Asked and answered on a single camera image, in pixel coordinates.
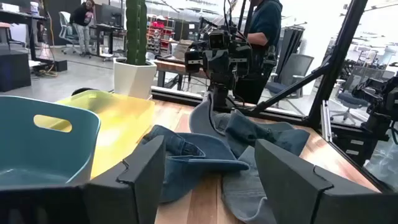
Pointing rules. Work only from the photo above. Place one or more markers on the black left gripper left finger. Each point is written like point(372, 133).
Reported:
point(136, 193)

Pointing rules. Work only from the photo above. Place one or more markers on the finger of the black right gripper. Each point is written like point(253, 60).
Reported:
point(192, 61)
point(242, 60)

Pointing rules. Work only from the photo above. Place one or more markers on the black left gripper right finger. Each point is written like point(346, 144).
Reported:
point(295, 193)

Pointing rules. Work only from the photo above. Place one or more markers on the blue denim jeans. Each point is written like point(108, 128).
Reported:
point(199, 155)

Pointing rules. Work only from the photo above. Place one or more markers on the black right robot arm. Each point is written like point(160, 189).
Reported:
point(222, 93)

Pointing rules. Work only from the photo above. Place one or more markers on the brown cardboard box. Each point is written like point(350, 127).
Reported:
point(183, 49)

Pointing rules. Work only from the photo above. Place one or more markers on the wooden bench table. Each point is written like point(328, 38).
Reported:
point(174, 66)

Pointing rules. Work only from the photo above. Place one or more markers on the red storage shelf rack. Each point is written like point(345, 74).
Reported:
point(158, 34)

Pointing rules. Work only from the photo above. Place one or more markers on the person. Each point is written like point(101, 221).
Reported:
point(265, 21)
point(81, 18)

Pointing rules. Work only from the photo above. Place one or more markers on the stacked black panels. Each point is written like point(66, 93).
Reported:
point(289, 46)

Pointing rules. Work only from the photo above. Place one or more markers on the grey office chair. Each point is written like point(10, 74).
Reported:
point(295, 68)

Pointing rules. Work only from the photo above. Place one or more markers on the yellow plastic bin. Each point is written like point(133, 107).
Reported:
point(124, 124)

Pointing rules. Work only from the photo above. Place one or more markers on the black office desk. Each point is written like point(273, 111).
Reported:
point(105, 28)

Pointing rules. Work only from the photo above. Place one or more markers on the black computer monitor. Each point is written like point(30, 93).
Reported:
point(110, 15)

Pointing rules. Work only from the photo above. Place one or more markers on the teal plastic bin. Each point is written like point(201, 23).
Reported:
point(46, 155)

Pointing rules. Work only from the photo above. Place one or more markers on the blue-seat office chair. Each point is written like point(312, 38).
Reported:
point(351, 100)

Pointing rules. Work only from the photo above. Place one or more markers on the pale office chair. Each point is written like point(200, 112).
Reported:
point(65, 28)

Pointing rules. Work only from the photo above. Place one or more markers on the black standing desk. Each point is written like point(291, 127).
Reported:
point(32, 37)

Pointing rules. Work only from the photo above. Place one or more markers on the black cabinet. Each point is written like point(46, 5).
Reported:
point(14, 70)

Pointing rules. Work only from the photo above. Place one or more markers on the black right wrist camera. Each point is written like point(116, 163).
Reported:
point(219, 40)

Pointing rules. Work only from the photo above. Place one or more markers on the silver frame bracket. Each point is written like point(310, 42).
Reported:
point(326, 121)

